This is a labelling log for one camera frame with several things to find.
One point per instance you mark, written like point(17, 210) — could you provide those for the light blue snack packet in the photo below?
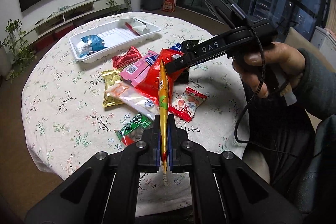
point(91, 44)

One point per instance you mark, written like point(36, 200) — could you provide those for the gold snack packet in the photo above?
point(111, 78)

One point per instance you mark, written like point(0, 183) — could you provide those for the large red snack bag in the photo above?
point(150, 84)

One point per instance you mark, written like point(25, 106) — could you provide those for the green nut snack packet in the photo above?
point(132, 131)

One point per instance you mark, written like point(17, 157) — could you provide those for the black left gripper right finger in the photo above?
point(176, 136)

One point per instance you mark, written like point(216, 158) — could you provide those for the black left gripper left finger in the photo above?
point(151, 159)

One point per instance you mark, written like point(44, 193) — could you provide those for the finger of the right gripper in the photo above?
point(231, 43)

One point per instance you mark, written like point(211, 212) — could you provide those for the orange yellow snack stick packet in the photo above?
point(163, 96)

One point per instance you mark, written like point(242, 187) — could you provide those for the red white fruit candy packet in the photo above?
point(185, 105)

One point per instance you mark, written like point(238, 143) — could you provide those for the person's right hand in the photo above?
point(281, 58)

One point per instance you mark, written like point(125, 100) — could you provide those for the white tv console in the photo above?
point(63, 17)

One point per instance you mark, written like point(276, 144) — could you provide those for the white plastic tray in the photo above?
point(116, 36)

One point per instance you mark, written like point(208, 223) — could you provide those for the silver red wrapper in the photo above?
point(136, 26)

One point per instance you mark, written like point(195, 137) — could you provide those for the clear orange cat snack packet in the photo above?
point(136, 100)

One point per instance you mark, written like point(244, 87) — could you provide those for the left leafy plant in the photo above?
point(15, 41)

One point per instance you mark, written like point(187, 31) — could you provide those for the dark sleeve forearm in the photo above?
point(316, 88)

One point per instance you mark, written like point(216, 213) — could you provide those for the red gift bag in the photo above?
point(168, 6)

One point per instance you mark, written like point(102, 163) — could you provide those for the dark blue snack packet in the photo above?
point(176, 47)

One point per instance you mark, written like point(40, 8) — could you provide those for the dark red candy packet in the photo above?
point(131, 56)

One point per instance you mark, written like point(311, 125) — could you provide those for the pink barcode snack packet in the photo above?
point(134, 73)

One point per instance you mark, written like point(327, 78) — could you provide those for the floral tablecloth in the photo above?
point(65, 123)

